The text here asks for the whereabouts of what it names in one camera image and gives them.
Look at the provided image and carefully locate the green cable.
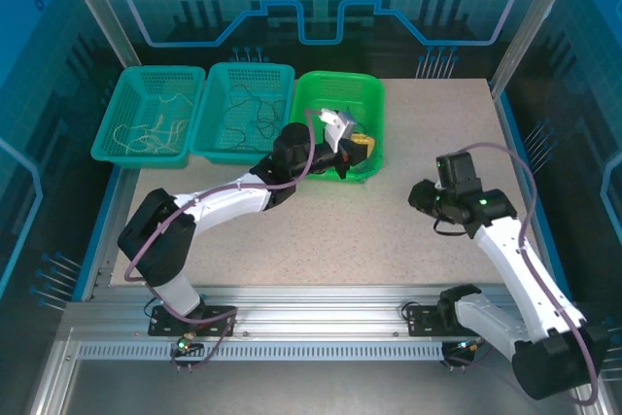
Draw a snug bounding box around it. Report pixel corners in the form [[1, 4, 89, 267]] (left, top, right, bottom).
[[350, 156, 382, 183], [344, 158, 383, 187]]

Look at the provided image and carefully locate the green plastic basket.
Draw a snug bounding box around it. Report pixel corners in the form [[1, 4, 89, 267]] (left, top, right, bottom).
[[289, 70, 387, 188]]

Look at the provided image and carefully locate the teal plastic basket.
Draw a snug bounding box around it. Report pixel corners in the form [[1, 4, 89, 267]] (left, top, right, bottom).
[[189, 61, 296, 169], [90, 64, 207, 171]]

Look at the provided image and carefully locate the connector with LED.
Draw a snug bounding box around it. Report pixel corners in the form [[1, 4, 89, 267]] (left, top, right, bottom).
[[175, 329, 205, 354], [454, 335, 488, 354]]

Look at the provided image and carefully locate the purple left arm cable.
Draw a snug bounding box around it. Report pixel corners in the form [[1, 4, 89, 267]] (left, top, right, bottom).
[[124, 107, 326, 373]]

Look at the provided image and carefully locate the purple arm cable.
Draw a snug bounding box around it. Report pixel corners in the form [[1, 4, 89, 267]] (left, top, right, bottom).
[[443, 141, 602, 407], [124, 107, 326, 373]]

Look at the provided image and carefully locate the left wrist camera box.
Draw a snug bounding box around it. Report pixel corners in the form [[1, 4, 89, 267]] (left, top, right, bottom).
[[319, 107, 360, 154]]

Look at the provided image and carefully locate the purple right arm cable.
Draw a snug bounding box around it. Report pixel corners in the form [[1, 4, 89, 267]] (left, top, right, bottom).
[[443, 141, 602, 407]]

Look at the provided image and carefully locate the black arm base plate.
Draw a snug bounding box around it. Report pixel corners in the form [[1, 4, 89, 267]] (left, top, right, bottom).
[[148, 304, 238, 339], [401, 301, 467, 339]]

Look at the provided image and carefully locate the aluminium frame rail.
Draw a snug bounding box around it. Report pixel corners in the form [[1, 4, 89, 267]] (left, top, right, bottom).
[[61, 284, 584, 344]]

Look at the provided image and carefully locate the aluminium frame post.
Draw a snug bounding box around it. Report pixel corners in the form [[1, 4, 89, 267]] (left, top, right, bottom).
[[487, 0, 587, 98], [52, 0, 143, 70]]

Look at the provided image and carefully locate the slotted cable duct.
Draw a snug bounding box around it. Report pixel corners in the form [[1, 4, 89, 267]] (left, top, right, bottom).
[[75, 341, 449, 361]]

